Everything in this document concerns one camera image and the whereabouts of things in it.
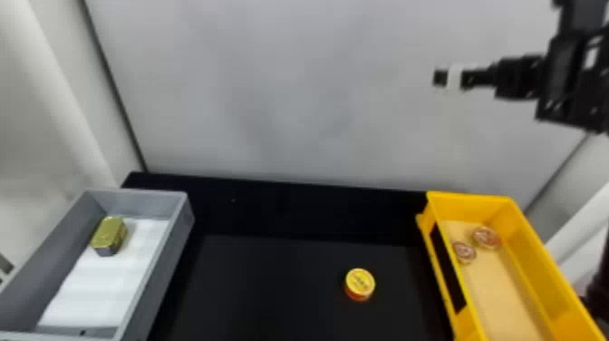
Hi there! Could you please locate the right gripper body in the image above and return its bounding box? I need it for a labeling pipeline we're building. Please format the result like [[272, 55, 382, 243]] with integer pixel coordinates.
[[493, 54, 546, 100]]

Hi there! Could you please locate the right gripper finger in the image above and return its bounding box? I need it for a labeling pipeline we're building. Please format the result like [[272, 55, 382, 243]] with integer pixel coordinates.
[[432, 63, 498, 93]]

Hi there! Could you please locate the yellow can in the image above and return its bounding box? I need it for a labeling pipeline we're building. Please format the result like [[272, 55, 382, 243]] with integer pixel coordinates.
[[451, 240, 478, 266], [343, 267, 377, 303], [471, 225, 503, 251]]

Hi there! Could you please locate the yellow rectangular box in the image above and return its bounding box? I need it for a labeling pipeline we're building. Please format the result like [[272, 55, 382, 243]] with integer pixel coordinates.
[[415, 190, 608, 341]]

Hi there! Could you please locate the gold rectangular tin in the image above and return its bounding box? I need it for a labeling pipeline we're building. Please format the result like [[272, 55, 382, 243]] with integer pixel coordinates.
[[88, 215, 130, 258]]

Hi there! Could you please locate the grey rectangular box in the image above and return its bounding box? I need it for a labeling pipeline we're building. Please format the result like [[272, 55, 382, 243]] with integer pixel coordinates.
[[0, 188, 196, 341]]

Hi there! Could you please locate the white foam pad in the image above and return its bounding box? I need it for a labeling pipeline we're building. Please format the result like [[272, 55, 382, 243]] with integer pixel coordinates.
[[35, 216, 172, 336]]

